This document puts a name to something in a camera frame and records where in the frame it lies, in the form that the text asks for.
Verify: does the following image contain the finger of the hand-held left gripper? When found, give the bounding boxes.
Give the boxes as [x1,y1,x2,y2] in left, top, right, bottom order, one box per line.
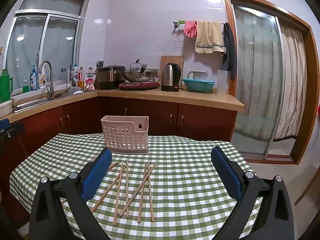
[0,119,25,140]

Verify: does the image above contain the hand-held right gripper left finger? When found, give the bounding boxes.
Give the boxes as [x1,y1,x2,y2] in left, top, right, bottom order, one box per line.
[29,148,112,240]

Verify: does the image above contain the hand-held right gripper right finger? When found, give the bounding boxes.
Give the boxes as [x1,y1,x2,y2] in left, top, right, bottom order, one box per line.
[211,146,296,240]

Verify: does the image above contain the wooden chopstick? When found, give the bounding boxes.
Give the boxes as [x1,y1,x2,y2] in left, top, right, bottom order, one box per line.
[119,163,157,217]
[61,162,120,204]
[147,162,155,222]
[125,160,130,218]
[137,163,148,224]
[90,166,125,213]
[113,163,124,226]

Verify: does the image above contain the pink perforated utensil holder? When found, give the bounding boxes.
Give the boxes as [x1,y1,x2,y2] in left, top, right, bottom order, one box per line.
[101,115,150,155]

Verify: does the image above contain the steel kitchen sink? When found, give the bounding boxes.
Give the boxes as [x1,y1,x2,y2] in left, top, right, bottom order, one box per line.
[12,90,97,113]

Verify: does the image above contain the green checkered tablecloth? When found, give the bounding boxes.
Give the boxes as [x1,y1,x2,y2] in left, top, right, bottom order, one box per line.
[9,133,263,240]

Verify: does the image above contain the green plastic jug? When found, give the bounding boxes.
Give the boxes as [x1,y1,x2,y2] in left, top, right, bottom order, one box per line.
[0,69,13,103]

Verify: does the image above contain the blue dish soap bottle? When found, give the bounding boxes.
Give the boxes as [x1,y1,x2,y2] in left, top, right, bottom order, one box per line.
[30,65,38,91]

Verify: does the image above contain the white spray bottle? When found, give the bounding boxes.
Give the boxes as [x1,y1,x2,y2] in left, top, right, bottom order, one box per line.
[39,70,48,89]

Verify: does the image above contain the steel gooseneck faucet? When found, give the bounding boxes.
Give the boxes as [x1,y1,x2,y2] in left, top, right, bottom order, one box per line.
[39,60,55,98]

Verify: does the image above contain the dishes by sink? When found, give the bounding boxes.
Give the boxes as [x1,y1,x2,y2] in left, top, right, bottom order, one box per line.
[67,86,84,96]

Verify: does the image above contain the small steel tap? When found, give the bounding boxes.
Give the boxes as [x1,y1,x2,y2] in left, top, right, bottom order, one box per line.
[69,64,77,88]

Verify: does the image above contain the wooden chair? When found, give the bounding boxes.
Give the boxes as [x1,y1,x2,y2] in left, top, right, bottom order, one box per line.
[294,185,313,205]

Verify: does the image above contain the red label bottle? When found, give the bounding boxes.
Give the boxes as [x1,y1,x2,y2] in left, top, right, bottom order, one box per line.
[78,67,85,89]

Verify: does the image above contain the pink refill packet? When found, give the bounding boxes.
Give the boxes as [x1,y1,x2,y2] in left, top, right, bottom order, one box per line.
[84,74,97,90]

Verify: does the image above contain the white translucent container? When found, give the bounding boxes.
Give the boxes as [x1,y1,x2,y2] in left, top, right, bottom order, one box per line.
[217,69,229,95]

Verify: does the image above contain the beige kitchen countertop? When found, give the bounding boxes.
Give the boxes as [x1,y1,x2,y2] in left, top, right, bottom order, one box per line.
[0,89,245,124]

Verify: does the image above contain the teal plastic colander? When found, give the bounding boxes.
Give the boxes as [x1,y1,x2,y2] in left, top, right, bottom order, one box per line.
[182,78,216,93]

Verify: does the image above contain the dark steel rice cooker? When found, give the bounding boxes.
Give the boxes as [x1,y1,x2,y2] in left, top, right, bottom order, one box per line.
[96,66,126,90]

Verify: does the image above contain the red induction cooker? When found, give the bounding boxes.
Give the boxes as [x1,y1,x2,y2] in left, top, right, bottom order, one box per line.
[118,81,160,91]

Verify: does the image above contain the sliding glass window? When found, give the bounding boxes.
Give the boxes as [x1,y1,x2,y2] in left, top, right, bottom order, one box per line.
[4,0,92,92]

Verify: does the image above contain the sliding glass door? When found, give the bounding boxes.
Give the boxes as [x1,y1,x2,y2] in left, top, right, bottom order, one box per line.
[232,4,280,155]

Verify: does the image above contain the white plastic jug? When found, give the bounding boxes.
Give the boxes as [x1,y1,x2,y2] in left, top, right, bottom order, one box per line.
[187,70,209,80]

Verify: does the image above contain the steel wok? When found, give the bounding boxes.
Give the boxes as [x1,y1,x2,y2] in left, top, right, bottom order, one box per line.
[122,70,159,83]

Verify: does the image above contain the striped curtain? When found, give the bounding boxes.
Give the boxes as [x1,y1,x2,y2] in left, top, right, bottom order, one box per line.
[272,25,307,140]

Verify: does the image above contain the steel electric kettle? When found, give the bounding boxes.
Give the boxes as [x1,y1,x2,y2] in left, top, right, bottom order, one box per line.
[161,63,182,92]

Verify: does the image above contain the steel stovetop kettle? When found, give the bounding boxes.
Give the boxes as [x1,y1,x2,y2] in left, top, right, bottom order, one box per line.
[129,59,148,73]

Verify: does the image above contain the dark hanging cloth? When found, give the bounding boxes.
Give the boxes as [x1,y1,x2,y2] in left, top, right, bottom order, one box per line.
[221,22,237,80]

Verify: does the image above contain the wooden cutting board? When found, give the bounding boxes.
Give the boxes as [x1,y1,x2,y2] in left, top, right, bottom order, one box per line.
[159,56,184,80]

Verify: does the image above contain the beige hanging towel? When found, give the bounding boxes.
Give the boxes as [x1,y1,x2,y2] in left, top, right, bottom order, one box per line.
[195,21,225,54]

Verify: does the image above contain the pink rubber gloves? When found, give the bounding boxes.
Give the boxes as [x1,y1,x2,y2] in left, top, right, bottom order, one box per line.
[184,21,198,38]

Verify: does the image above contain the wooden door frame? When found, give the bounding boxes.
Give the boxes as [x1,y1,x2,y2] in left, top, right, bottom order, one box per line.
[222,0,320,165]

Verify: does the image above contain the metal towel rail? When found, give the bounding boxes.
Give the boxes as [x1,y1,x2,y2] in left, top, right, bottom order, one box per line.
[172,20,228,34]

